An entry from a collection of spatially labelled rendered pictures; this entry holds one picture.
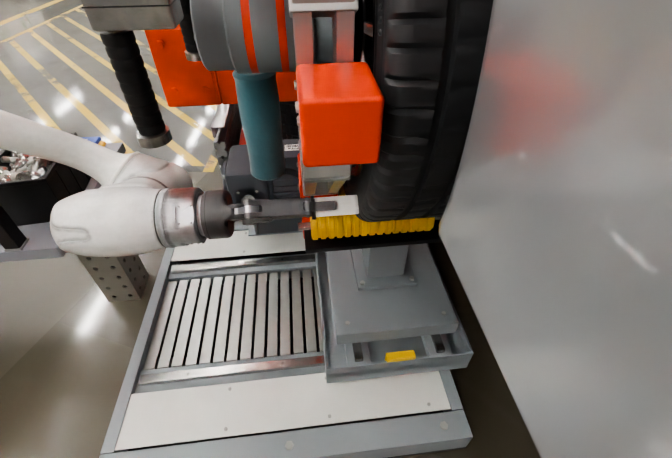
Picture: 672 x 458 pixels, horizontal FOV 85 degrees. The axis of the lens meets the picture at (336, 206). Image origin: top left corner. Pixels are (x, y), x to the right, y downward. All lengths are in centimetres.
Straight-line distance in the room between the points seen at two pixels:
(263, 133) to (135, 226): 37
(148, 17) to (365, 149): 28
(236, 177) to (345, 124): 78
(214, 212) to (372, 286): 54
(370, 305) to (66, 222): 66
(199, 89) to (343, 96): 90
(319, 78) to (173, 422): 89
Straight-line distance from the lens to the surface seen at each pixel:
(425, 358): 98
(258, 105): 81
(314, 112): 33
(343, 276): 101
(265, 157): 87
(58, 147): 77
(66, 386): 133
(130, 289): 137
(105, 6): 51
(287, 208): 54
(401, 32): 36
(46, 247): 99
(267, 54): 62
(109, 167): 75
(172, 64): 119
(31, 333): 150
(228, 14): 61
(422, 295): 100
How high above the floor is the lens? 102
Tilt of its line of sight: 41 degrees down
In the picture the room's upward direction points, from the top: straight up
